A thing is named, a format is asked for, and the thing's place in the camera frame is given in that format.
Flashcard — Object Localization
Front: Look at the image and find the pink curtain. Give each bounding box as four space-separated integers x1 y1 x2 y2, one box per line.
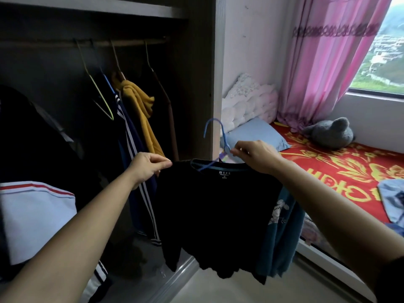
277 0 393 131

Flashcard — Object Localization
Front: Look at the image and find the person's right forearm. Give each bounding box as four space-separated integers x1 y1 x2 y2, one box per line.
269 159 404 291

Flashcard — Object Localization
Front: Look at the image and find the person's left hand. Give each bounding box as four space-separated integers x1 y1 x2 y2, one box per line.
126 152 173 187

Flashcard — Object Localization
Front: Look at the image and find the white tufted headboard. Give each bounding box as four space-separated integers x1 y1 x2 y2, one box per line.
222 73 279 134

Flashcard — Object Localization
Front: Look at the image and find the brown clothes hanger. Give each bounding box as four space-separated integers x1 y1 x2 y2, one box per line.
144 41 180 162

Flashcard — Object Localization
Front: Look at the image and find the light blue pillow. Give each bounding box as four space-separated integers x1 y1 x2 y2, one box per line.
220 117 291 164

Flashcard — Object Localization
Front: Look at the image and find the blue clothes hanger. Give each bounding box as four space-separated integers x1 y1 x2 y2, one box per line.
198 118 232 172

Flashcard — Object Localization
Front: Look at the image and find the teal printed garment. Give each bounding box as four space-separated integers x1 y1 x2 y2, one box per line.
256 186 306 278

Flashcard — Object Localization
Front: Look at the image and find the black long-sleeve shirt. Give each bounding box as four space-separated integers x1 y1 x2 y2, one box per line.
154 158 283 285

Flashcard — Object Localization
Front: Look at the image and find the white bed frame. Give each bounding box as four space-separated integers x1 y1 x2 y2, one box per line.
295 238 377 302

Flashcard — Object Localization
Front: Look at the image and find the navy striped jacket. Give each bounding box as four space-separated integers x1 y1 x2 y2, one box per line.
101 74 162 246

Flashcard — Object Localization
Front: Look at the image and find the red floral bed sheet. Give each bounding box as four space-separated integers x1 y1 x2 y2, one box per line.
270 122 404 224

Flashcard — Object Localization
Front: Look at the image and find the yellow-green wire hanger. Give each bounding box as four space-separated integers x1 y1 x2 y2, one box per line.
74 39 115 121

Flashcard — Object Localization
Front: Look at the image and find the light blue printed cloth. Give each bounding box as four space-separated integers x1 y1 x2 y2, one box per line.
377 179 404 236

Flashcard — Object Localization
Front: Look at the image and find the mustard yellow garment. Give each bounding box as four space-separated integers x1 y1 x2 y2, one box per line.
112 76 165 158

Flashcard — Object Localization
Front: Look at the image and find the window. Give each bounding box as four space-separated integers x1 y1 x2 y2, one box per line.
348 0 404 99

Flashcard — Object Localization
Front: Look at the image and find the wardrobe hanging rod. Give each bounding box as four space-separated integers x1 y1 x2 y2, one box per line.
0 37 171 49

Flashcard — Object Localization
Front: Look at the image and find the person's right hand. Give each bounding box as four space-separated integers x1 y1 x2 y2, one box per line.
230 140 284 175

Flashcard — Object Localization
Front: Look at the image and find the black hanging garment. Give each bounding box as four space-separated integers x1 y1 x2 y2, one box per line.
0 85 105 205

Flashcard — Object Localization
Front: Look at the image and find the grey plush toy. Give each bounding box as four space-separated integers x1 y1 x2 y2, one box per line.
301 117 355 150

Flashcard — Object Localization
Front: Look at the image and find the person's left forearm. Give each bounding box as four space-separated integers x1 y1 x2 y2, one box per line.
0 171 139 303

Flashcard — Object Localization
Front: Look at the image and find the wooden wardrobe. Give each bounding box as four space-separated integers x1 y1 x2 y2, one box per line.
0 0 226 303

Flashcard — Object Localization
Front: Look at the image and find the white garment with red stripe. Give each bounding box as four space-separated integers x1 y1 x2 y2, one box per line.
0 181 109 303

